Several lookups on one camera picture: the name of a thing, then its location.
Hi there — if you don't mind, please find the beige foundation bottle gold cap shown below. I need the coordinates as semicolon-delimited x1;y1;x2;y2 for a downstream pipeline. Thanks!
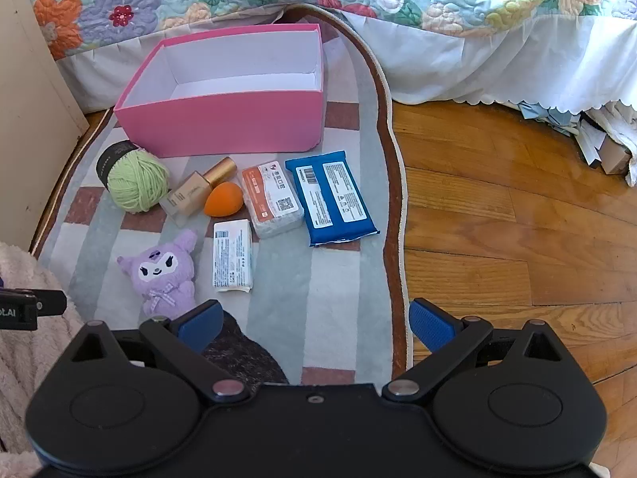
160;156;237;224

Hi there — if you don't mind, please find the brown cardboard box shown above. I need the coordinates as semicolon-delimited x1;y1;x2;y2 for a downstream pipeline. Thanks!
600;132;637;176

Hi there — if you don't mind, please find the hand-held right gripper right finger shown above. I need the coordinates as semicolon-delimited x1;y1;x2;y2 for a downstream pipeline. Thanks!
381;298;573;403

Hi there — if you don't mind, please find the white rectangular packet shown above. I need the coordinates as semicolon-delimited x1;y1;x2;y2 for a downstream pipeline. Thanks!
212;219;254;293

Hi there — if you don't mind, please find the dark knitted cloth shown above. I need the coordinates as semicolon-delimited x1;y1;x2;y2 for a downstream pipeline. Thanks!
201;310;289;385

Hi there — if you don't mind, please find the orange makeup sponge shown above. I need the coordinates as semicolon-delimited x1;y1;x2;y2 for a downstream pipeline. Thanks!
205;182;246;218

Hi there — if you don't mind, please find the green yarn ball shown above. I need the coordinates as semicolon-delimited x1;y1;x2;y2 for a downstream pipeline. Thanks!
96;140;171;215

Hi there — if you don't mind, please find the pile of papers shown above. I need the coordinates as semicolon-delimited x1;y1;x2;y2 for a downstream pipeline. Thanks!
518;100;637;175

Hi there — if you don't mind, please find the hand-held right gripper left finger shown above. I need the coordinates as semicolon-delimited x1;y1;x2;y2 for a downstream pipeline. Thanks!
62;300;250;404

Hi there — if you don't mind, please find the striped checked rug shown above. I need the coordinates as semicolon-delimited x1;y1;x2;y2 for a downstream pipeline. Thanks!
30;5;414;386

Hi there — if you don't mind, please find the pink cardboard box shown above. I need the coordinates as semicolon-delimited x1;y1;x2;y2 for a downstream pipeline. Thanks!
113;23;325;157

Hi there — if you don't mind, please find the pink fluffy cloth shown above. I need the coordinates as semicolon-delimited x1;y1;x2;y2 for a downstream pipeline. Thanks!
0;241;85;454

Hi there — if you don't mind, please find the white bed skirt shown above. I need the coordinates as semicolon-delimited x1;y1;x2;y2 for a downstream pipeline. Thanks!
55;7;637;187

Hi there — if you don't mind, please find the orange and white tissue packet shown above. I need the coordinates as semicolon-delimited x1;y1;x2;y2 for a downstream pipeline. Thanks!
242;160;305;240

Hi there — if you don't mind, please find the purple plush toy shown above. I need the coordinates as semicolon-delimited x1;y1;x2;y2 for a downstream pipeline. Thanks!
117;229;200;320

